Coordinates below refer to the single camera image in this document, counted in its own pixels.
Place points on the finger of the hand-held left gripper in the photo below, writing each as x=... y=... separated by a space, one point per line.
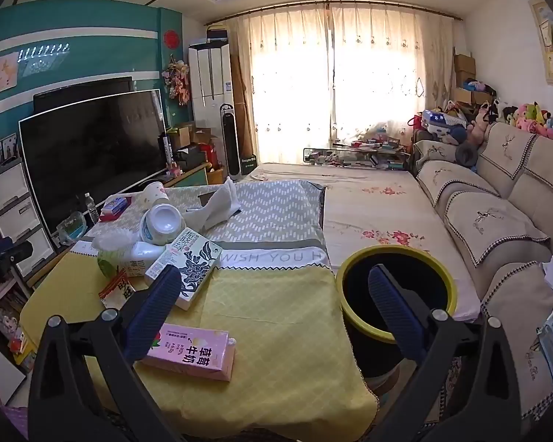
x=4 y=251

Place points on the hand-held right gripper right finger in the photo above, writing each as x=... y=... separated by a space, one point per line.
x=396 y=304

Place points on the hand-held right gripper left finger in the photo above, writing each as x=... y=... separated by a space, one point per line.
x=156 y=304

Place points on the red snack packet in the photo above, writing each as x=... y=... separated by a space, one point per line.
x=117 y=287

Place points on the black bin with yellow rim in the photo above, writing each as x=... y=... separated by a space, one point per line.
x=350 y=294

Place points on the white plastic bottle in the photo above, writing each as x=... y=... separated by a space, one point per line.
x=146 y=253

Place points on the pink milk carton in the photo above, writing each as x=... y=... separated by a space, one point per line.
x=189 y=350

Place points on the white box with blue flowers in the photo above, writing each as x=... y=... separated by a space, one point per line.
x=196 y=258

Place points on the white paper bowl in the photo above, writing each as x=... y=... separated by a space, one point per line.
x=161 y=223

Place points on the white tissue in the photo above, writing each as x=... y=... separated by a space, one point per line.
x=212 y=211

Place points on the printed paper cup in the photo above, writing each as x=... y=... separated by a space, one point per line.
x=155 y=193

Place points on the white drawer unit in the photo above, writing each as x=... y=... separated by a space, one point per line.
x=14 y=221

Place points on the row of books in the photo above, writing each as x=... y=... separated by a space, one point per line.
x=9 y=299

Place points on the clear plastic bag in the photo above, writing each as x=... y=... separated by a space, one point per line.
x=73 y=228

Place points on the floral bed sheet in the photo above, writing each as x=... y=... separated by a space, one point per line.
x=373 y=212

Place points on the clear water bottle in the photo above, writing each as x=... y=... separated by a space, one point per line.
x=91 y=209

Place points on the framed photos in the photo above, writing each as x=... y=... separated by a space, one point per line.
x=0 y=154

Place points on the red and blue wipes pack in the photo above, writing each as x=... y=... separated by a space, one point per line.
x=115 y=206

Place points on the yellow and grey tablecloth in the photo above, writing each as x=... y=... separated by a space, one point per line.
x=267 y=313

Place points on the large curved television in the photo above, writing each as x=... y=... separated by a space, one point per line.
x=92 y=156

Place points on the long black box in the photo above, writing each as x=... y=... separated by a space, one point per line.
x=166 y=149

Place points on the red container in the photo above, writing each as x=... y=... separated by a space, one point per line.
x=210 y=154

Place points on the glass coffee table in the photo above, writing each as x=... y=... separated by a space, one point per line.
x=341 y=154

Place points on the beige sofa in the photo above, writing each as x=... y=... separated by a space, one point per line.
x=511 y=193

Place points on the grey round cushion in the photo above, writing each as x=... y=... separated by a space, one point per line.
x=466 y=154

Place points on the open cardboard box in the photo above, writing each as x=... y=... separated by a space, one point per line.
x=182 y=136
x=205 y=136

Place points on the black tower fan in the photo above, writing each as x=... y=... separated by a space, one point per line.
x=229 y=142

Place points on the black flat monitor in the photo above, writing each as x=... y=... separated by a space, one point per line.
x=83 y=92

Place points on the blue star-print bag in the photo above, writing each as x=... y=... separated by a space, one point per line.
x=442 y=119

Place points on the pink plush toy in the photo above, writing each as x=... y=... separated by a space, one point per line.
x=478 y=128

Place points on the artificial flower decoration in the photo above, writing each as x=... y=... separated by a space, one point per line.
x=176 y=80

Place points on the white standing air conditioner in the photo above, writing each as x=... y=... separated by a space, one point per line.
x=209 y=78

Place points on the row of plush toys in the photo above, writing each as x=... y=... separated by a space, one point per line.
x=534 y=117

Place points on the brown cardboard box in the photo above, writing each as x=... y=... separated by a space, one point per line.
x=465 y=79
x=464 y=63

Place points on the sheer cream curtain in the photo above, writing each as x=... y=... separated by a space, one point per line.
x=382 y=69
x=281 y=83

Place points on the curtain rod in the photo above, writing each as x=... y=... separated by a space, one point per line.
x=332 y=2

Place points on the red round wall ornament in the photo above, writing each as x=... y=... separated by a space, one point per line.
x=171 y=39

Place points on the framed wall picture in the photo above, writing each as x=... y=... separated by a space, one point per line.
x=550 y=41

